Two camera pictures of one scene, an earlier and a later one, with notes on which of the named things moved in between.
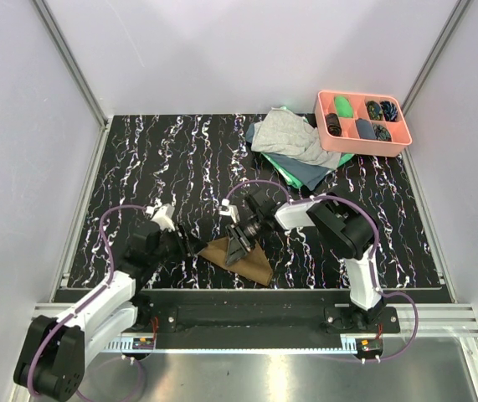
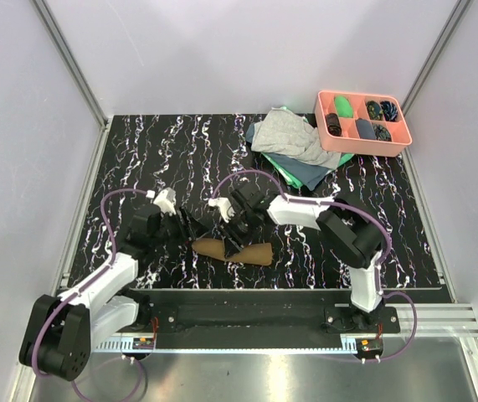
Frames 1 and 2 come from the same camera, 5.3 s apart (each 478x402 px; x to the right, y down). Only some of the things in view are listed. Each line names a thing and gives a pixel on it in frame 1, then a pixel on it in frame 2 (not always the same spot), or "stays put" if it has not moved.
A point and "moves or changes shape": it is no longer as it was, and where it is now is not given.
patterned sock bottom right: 382,133 stays put
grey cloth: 287,131 stays put
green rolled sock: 343,106 stays put
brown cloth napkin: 253,265 moves or changes shape
